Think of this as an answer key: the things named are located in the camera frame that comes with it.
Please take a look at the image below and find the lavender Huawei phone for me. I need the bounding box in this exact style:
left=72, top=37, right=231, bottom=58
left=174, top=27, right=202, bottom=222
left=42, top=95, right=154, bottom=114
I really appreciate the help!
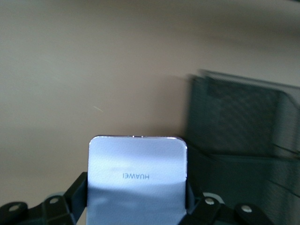
left=88, top=135, right=188, bottom=225

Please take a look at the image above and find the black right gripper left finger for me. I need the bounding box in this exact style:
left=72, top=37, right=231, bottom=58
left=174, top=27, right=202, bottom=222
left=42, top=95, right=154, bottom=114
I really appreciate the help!
left=43, top=172, right=89, bottom=225

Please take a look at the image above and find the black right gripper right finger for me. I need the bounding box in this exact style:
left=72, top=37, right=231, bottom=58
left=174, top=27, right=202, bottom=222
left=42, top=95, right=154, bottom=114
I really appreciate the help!
left=186, top=180, right=223, bottom=225

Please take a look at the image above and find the black mesh two-tier tray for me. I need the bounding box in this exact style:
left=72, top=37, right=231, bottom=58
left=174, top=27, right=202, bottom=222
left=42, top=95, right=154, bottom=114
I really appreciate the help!
left=184, top=68, right=300, bottom=225

